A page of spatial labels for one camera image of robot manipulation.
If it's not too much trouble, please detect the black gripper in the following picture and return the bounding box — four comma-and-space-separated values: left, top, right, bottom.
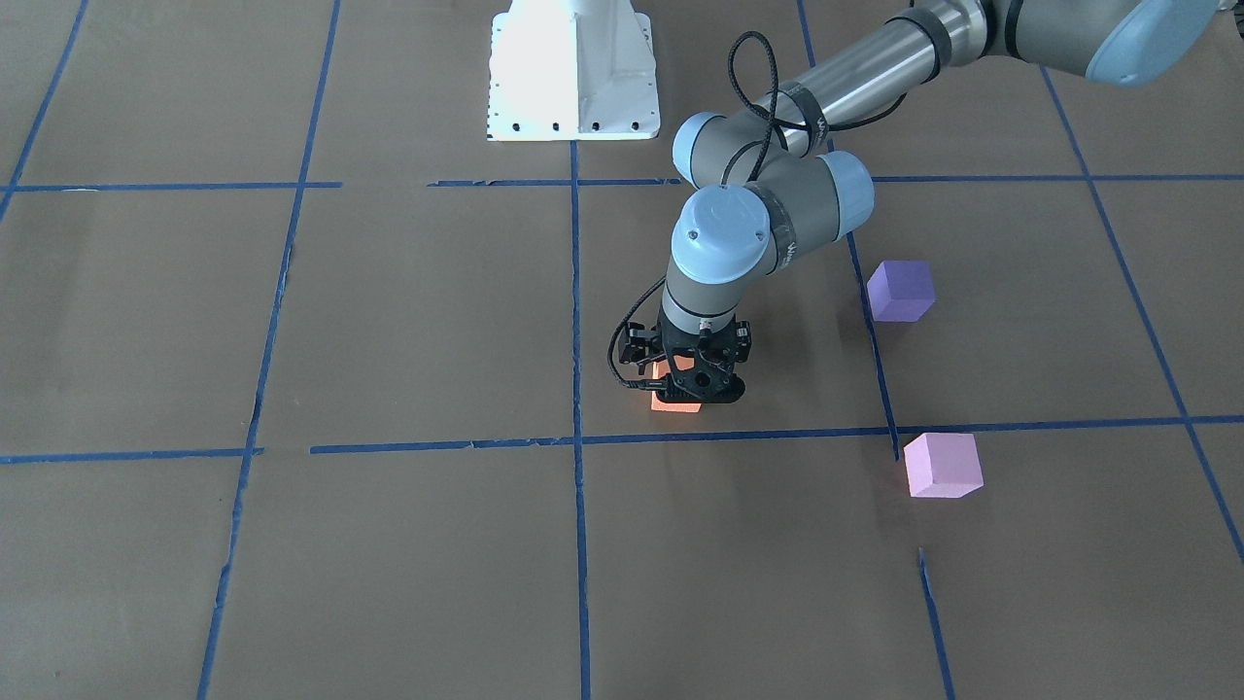
620, 316, 753, 403

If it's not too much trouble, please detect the orange foam cube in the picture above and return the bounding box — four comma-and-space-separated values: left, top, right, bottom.
649, 361, 702, 413

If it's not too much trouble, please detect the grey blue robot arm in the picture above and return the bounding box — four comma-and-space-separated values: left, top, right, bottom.
607, 1, 1218, 404

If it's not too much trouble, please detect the purple foam cube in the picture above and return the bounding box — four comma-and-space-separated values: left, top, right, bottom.
867, 259, 937, 323

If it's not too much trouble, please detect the pink foam cube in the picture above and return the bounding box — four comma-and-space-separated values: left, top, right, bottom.
903, 433, 984, 499

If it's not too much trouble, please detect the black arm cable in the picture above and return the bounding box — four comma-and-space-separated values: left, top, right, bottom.
606, 30, 911, 392

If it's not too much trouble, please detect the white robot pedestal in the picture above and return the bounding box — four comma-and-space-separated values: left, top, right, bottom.
486, 1, 662, 142

